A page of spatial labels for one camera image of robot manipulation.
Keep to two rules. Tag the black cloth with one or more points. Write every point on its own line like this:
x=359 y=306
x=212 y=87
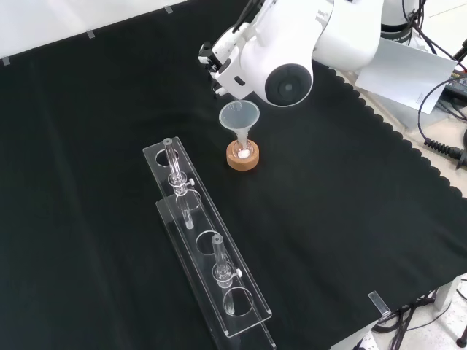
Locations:
x=328 y=218

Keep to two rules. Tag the clear round-bottom flask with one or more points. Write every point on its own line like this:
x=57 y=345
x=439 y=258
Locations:
x=242 y=152

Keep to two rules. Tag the black device box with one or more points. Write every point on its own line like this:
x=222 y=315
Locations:
x=458 y=85

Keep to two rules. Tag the white table leg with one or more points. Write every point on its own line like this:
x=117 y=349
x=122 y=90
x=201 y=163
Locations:
x=447 y=293

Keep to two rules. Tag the pale board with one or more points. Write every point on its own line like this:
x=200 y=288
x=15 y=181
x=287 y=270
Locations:
x=408 y=76

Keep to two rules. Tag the clear tape strip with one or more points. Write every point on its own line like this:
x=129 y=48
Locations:
x=378 y=302

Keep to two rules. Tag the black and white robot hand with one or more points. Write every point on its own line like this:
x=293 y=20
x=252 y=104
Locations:
x=228 y=51

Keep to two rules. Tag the black tripod leg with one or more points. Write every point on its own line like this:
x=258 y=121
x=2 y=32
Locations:
x=460 y=51

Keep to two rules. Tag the translucent plastic funnel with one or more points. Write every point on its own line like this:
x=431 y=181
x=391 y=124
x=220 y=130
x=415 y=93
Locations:
x=239 y=118

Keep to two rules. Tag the white power strip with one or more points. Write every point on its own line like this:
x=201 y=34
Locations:
x=365 y=342

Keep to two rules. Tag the clear acrylic funnel stand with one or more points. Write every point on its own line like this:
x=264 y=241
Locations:
x=209 y=218

